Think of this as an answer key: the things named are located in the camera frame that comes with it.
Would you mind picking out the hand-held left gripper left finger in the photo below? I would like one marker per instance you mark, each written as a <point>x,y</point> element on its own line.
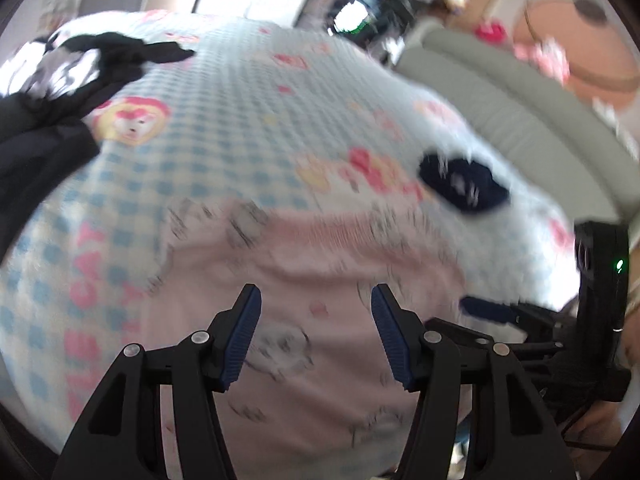
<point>242,335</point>

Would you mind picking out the pink printed pants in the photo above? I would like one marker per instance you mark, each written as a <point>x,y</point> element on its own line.
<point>320,270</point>

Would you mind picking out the dark plain garment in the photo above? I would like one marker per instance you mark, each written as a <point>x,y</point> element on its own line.
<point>40,170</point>

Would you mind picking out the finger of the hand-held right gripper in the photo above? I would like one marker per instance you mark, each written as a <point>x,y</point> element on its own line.
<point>465,329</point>
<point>485,308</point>

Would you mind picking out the grey padded headboard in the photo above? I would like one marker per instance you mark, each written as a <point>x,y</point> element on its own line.
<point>500,95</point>

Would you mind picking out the dark glass wardrobe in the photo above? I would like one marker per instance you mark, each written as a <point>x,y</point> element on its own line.
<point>320,0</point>

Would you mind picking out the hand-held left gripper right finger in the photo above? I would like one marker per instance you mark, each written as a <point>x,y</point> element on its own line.
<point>392,340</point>

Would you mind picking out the pink and white plush toy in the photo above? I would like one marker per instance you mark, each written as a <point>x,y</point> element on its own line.
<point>545,57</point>

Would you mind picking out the navy striped garment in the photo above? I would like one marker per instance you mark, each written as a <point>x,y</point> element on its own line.
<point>465,185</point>

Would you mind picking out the red plush toy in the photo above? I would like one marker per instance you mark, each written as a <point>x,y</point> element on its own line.
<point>490,31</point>

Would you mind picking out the person's right hand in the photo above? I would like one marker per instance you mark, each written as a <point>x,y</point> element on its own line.
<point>600,425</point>

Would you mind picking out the white shelf rack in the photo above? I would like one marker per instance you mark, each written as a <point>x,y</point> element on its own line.
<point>60,0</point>

